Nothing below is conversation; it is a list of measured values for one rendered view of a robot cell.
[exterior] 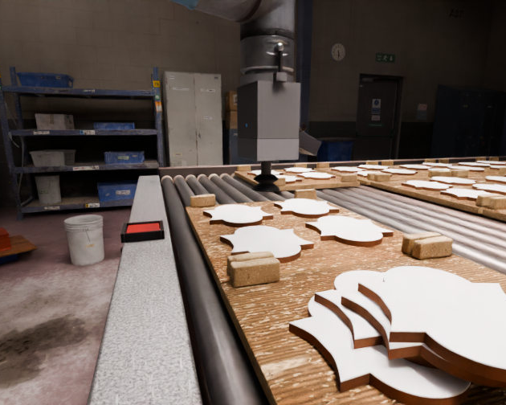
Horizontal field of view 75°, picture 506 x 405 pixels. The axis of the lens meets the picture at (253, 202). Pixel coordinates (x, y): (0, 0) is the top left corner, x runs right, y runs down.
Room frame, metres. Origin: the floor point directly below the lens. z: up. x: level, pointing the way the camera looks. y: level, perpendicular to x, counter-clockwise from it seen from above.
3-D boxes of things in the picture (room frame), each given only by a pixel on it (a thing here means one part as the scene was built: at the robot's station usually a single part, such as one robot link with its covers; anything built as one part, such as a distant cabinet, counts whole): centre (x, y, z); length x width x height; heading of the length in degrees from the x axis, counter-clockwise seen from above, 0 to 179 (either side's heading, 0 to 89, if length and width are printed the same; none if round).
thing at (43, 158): (4.37, 2.64, 0.74); 0.44 x 0.36 x 0.20; 96
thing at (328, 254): (0.61, -0.07, 0.93); 0.41 x 0.35 x 0.02; 17
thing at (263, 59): (0.49, -0.02, 1.21); 0.08 x 0.08 x 0.05
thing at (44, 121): (4.43, 2.60, 1.20); 0.36 x 0.28 x 0.22; 97
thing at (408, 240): (0.46, -0.25, 0.95); 0.06 x 0.02 x 0.03; 107
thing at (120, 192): (4.66, 1.90, 0.25); 0.62 x 0.42 x 0.22; 117
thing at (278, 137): (0.50, -0.04, 1.13); 0.12 x 0.09 x 0.16; 111
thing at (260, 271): (0.36, 0.00, 0.95); 0.06 x 0.02 x 0.03; 108
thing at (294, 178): (1.27, -0.15, 0.94); 0.41 x 0.35 x 0.04; 17
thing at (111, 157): (4.70, 1.82, 0.72); 0.50 x 0.38 x 0.16; 102
